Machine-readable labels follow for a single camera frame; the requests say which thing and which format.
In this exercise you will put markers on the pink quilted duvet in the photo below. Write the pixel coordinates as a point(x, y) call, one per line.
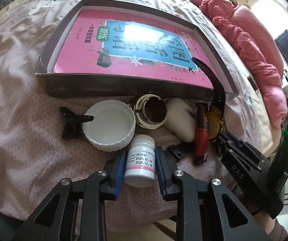
point(256, 48)

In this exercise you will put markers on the shiny metal ring jar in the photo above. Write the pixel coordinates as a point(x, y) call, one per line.
point(150, 112)

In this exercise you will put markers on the white pill bottle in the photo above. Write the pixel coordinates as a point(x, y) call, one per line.
point(140, 163)

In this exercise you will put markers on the pink and blue workbook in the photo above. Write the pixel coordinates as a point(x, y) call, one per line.
point(114, 43)

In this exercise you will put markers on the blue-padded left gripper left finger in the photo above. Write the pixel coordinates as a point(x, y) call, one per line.
point(115, 169)

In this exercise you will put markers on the black hair claw clip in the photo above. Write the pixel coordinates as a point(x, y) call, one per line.
point(73, 122)

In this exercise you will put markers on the pink patterned bed sheet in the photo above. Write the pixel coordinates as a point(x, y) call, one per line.
point(33, 155)

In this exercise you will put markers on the red and black lighter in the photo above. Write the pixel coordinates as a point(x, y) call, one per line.
point(201, 134)

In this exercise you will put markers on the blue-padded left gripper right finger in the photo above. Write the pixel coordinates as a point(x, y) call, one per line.
point(165, 166)

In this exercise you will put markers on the white plastic jar lid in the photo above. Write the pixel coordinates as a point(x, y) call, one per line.
point(113, 126)

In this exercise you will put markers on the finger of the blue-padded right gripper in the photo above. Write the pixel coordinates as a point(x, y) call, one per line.
point(223, 142)
point(242, 146)

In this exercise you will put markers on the black and yellow wristwatch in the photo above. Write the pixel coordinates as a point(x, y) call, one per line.
point(216, 112)

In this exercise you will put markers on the grey cardboard box tray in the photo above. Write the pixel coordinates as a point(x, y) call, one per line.
point(77, 85)

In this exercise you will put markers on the white earbuds case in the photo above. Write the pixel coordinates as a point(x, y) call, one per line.
point(181, 119)

